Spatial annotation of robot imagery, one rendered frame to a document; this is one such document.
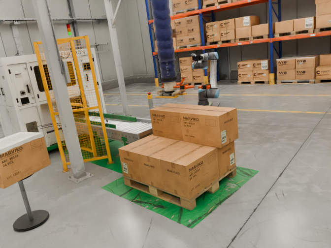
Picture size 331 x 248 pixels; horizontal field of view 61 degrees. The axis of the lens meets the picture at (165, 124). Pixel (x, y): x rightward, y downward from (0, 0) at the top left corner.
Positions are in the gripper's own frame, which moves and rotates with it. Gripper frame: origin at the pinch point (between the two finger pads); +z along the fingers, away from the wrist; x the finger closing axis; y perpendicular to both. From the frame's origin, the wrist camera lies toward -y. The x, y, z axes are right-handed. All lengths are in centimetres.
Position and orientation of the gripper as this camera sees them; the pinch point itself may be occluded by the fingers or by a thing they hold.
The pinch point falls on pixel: (192, 59)
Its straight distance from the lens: 392.8
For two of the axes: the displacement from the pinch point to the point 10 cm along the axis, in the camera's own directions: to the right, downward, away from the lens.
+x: -1.3, -9.6, -2.7
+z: -6.6, 2.8, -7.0
